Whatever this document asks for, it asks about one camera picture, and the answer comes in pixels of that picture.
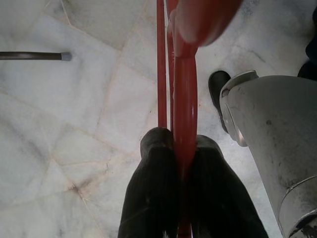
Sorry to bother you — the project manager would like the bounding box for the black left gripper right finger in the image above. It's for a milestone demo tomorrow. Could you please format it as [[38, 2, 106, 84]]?
[[190, 134, 269, 238]]

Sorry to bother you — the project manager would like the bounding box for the black robot right foot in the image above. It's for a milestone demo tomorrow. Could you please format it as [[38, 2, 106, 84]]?
[[297, 37, 317, 79]]

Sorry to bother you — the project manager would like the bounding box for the black robot foot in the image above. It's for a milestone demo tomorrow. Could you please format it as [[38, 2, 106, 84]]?
[[297, 37, 317, 79], [208, 70, 231, 133]]

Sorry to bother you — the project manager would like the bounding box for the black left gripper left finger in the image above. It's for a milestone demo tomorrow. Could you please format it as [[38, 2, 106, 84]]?
[[117, 127, 179, 238]]

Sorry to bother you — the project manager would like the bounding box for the silver robot left leg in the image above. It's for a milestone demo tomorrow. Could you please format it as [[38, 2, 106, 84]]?
[[219, 70, 317, 238]]

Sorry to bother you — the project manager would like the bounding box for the marble pattern folding table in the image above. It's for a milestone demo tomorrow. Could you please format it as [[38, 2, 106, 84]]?
[[0, 51, 72, 61]]

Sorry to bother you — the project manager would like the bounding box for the black robot left foot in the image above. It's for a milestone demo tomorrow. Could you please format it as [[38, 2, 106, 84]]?
[[208, 70, 231, 133]]

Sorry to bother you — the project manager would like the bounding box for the red plastic hanger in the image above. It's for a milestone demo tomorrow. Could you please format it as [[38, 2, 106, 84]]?
[[156, 0, 241, 238]]

